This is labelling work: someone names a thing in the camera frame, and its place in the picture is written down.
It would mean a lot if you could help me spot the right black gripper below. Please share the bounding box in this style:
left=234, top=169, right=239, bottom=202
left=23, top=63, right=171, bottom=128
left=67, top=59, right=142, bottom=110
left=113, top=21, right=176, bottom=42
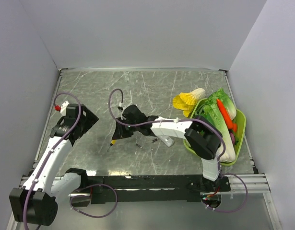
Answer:
left=113, top=116, right=140, bottom=140

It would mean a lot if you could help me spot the yellow handle screwdriver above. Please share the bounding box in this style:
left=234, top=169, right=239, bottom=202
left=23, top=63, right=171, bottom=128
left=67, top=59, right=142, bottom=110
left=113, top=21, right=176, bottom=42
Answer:
left=107, top=139, right=116, bottom=152

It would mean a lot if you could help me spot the white remote control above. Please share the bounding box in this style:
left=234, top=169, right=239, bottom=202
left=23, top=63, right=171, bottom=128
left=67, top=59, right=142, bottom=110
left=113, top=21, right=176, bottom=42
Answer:
left=157, top=135, right=175, bottom=147

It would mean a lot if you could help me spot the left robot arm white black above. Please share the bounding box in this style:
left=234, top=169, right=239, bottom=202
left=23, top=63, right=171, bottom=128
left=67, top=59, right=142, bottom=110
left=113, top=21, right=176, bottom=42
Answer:
left=9, top=102, right=99, bottom=226

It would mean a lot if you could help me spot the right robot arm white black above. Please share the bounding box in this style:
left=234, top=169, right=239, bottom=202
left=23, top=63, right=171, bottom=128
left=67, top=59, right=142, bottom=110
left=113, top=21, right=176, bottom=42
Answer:
left=111, top=105, right=225, bottom=191

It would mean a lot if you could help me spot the yellow toy cabbage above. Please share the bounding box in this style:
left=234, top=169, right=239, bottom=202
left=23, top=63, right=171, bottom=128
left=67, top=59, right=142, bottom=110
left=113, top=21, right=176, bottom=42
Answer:
left=173, top=88, right=206, bottom=117

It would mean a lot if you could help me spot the green toy lettuce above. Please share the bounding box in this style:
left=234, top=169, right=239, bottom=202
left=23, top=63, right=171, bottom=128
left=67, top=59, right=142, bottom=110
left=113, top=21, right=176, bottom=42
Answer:
left=199, top=103, right=231, bottom=139

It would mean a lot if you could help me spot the green toy napa cabbage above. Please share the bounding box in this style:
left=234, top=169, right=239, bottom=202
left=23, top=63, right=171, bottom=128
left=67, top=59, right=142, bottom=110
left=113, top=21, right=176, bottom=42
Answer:
left=206, top=88, right=236, bottom=120

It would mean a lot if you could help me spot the orange toy carrot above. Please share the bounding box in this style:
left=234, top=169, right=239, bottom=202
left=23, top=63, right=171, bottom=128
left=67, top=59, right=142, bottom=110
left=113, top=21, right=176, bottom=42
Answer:
left=217, top=99, right=237, bottom=133

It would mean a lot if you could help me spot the green plastic basket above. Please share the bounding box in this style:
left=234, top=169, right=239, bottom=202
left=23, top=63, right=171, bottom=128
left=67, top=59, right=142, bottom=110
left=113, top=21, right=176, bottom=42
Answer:
left=190, top=98, right=246, bottom=166

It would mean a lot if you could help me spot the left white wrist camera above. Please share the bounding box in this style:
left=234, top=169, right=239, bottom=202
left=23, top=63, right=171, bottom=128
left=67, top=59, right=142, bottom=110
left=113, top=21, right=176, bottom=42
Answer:
left=54, top=101, right=69, bottom=116

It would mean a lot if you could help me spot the base left purple cable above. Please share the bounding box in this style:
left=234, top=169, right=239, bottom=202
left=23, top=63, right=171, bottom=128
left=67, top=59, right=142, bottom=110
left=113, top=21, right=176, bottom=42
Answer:
left=69, top=184, right=118, bottom=219

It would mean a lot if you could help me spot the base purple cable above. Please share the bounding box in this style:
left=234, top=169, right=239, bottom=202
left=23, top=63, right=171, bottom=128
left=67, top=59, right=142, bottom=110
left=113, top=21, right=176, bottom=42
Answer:
left=201, top=172, right=248, bottom=213
left=69, top=184, right=118, bottom=219

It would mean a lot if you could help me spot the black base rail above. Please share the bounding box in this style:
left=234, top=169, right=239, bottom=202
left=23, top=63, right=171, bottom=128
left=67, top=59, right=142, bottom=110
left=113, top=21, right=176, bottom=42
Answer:
left=74, top=174, right=231, bottom=204

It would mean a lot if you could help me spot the base right purple cable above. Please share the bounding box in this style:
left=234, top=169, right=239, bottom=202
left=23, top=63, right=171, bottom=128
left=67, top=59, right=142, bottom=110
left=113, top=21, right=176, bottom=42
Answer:
left=201, top=172, right=248, bottom=213

